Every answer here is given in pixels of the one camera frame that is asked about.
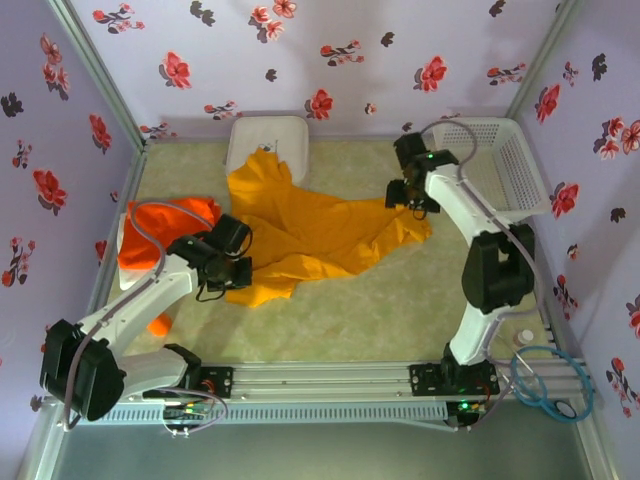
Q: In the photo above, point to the white lidded plastic box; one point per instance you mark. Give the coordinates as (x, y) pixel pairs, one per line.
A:
(270, 135)

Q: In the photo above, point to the orange plastic cup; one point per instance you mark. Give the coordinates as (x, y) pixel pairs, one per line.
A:
(160, 326)

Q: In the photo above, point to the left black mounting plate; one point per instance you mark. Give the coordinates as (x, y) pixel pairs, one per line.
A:
(220, 382)

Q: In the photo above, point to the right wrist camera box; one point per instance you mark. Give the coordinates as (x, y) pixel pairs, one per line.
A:
(410, 145)

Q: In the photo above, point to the aluminium corner post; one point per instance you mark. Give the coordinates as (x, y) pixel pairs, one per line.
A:
(95, 65)
(540, 55)

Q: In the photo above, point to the black mounting plate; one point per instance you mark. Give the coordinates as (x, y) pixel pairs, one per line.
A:
(425, 380)
(220, 382)

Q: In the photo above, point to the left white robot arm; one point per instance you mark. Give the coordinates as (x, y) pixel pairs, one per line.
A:
(135, 310)

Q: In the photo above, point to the small white bottle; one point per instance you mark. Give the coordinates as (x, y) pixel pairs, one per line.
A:
(524, 339)

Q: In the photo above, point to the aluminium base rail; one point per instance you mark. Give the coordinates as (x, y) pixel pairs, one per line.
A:
(320, 380)

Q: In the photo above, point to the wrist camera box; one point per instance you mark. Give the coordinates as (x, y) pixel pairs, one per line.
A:
(410, 145)
(232, 232)

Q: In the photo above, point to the left controller circuit board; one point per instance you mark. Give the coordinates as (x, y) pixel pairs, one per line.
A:
(185, 410)

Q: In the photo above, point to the right controller circuit board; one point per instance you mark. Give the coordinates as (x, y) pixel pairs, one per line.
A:
(467, 406)

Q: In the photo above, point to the yellow t-shirt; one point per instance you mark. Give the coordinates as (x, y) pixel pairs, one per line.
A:
(310, 225)

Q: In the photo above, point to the controller circuit board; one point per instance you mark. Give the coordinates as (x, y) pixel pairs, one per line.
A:
(185, 410)
(467, 406)

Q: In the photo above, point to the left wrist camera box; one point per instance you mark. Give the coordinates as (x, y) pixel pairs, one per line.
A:
(232, 232)

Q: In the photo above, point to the white perforated plastic basket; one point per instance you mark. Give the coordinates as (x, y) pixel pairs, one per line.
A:
(515, 170)

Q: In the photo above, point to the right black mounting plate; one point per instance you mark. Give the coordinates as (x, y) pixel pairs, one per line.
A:
(425, 380)

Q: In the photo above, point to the orange t-shirt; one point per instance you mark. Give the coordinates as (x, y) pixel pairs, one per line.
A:
(145, 235)

